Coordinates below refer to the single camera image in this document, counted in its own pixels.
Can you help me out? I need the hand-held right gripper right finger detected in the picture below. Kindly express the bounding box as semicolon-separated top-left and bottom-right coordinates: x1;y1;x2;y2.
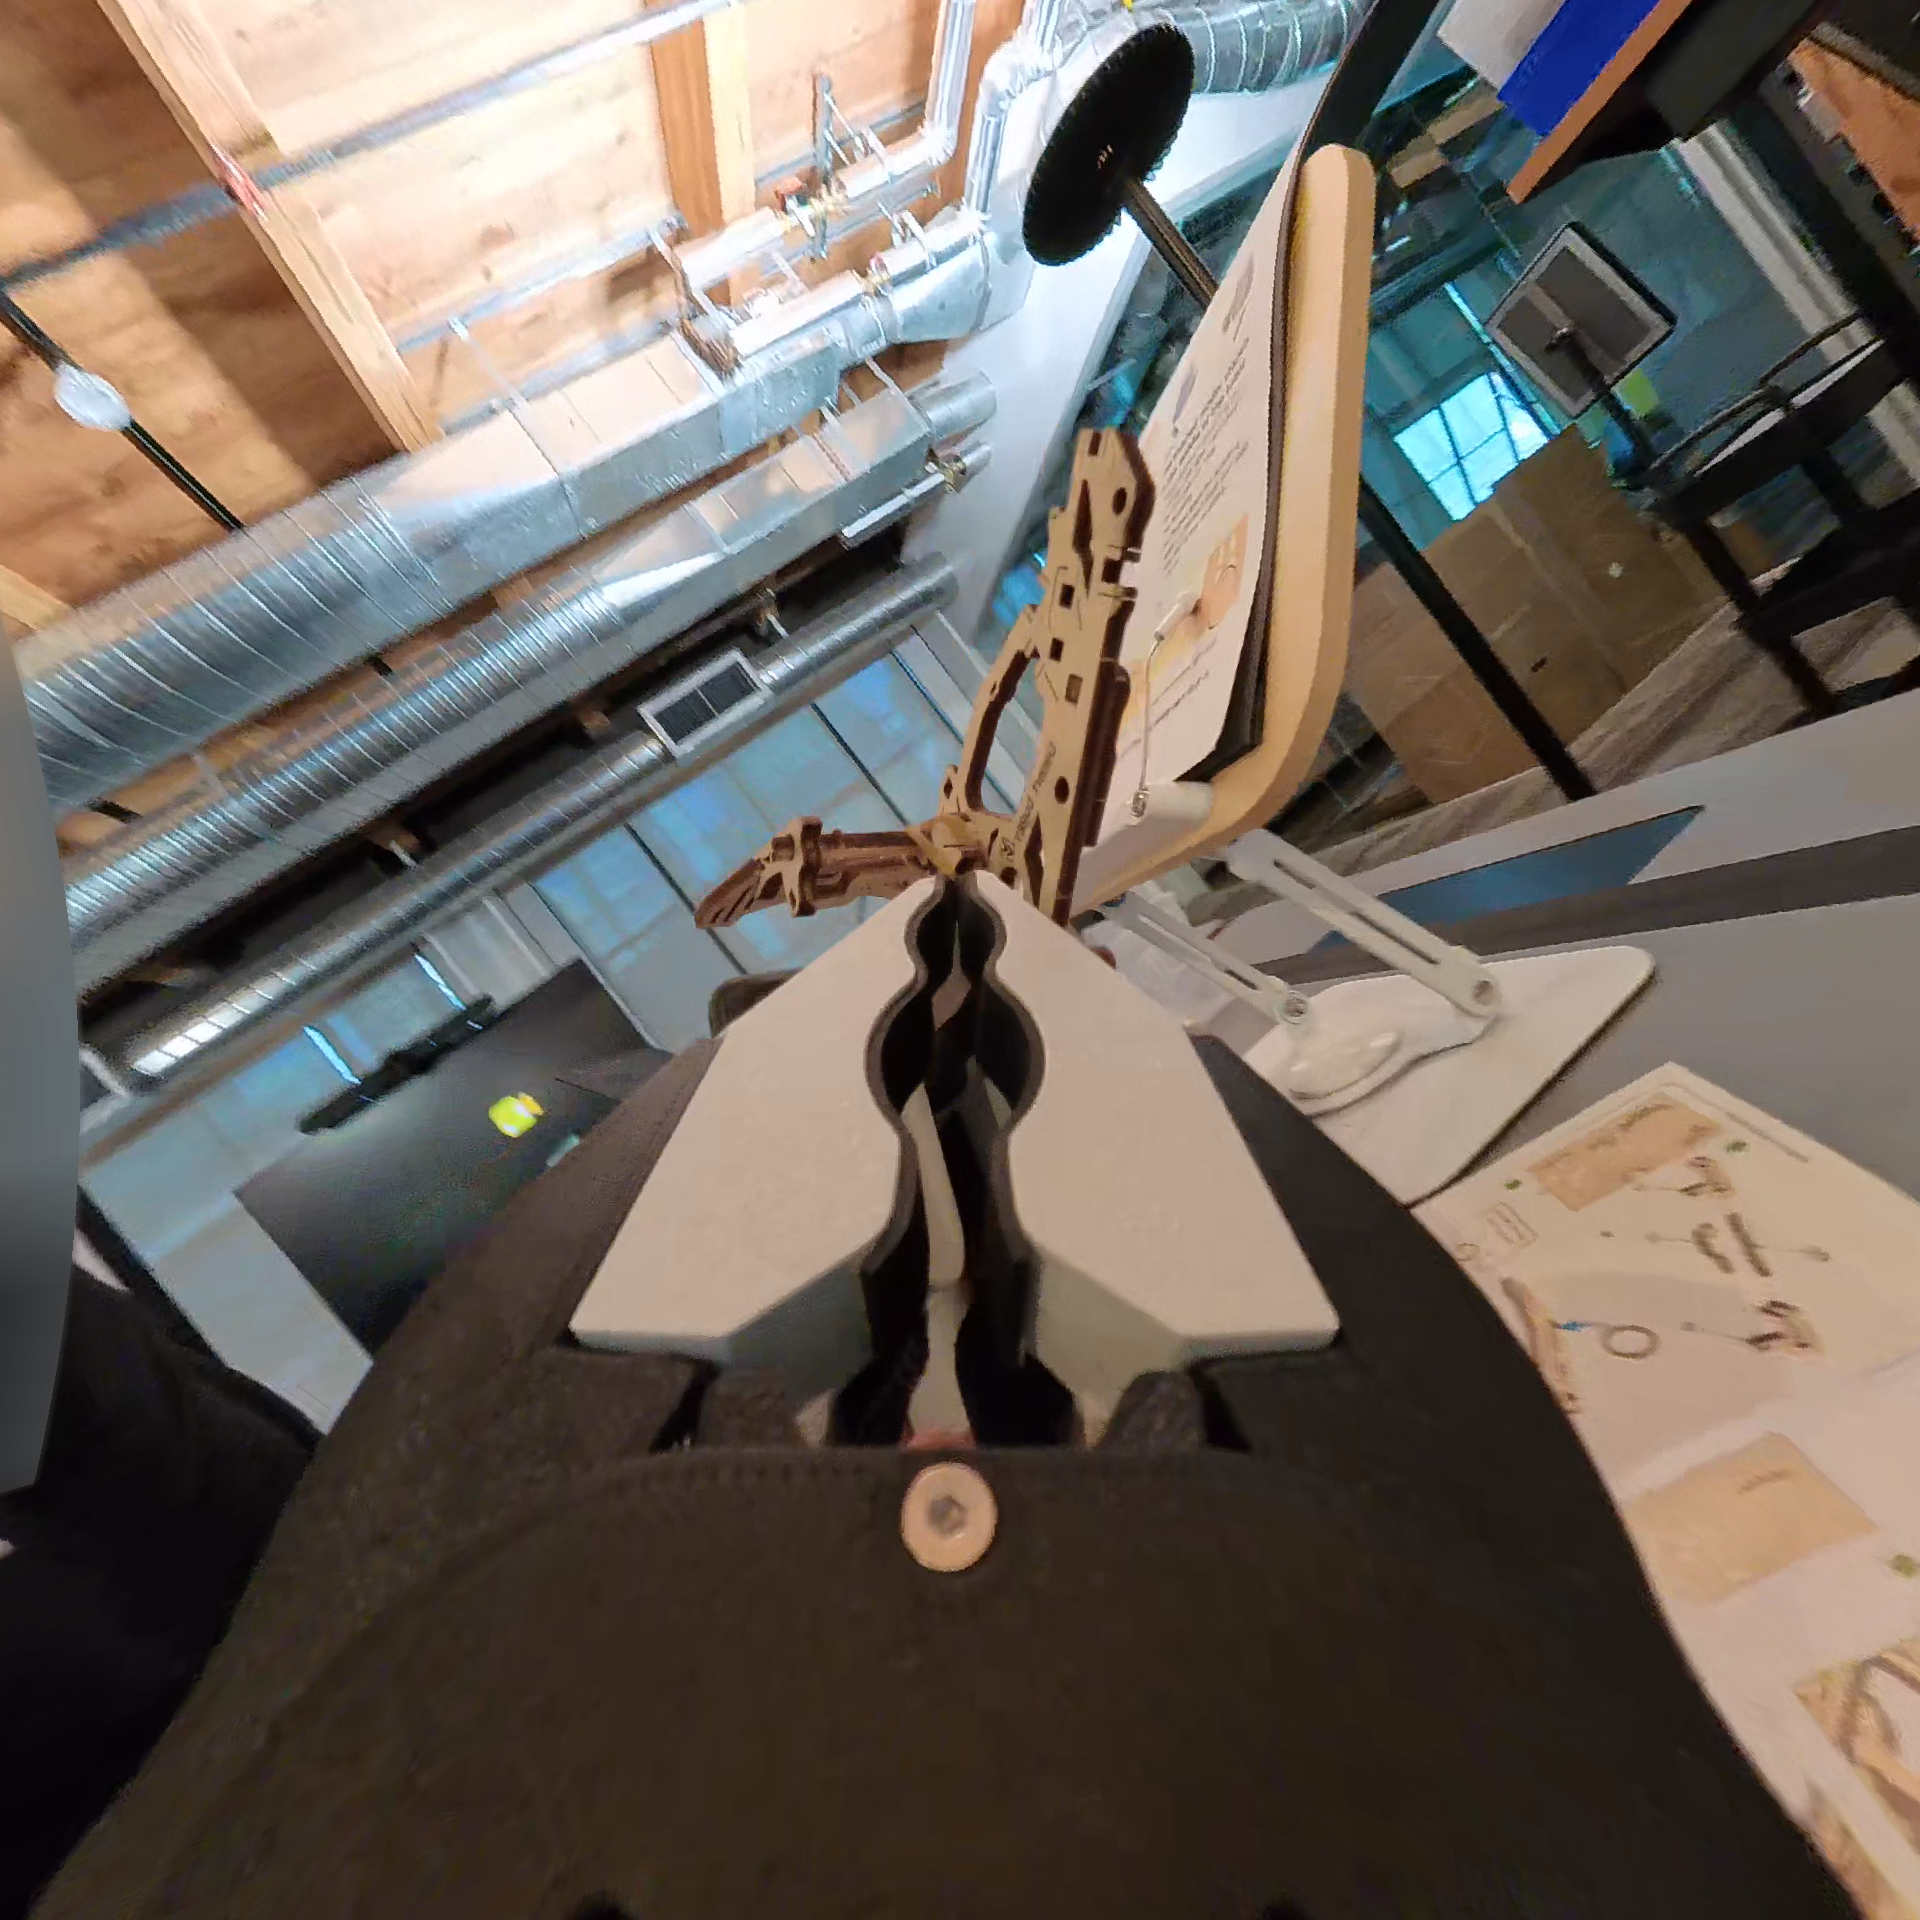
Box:
973;875;1346;1445

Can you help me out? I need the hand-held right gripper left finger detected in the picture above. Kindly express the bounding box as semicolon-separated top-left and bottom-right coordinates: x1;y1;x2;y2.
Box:
570;875;965;1445

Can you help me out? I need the black display screen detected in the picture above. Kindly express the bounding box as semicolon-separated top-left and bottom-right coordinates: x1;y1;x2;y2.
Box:
231;959;681;1348

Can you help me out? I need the white vent grille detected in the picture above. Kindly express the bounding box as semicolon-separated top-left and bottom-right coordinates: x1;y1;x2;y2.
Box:
632;647;774;749

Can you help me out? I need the blue desk mat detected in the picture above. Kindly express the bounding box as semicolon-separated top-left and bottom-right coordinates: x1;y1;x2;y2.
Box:
1413;809;1712;916

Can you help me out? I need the instruction booklet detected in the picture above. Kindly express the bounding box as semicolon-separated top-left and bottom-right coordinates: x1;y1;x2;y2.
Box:
1413;1055;1920;1920

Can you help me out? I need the brown cardboard box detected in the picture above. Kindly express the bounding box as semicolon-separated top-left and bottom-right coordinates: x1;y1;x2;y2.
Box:
1349;423;1741;809

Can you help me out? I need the white instruction sheet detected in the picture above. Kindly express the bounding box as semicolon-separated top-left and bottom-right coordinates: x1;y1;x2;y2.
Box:
1104;153;1305;818

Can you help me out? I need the grey monitor on pole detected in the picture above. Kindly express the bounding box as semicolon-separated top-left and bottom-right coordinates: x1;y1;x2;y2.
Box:
1479;229;1683;423

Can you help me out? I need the black rolling cart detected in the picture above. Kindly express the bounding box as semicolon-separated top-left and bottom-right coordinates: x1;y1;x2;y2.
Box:
1629;306;1920;713

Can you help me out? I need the silver round air duct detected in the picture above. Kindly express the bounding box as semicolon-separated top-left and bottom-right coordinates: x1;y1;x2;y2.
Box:
57;557;965;994

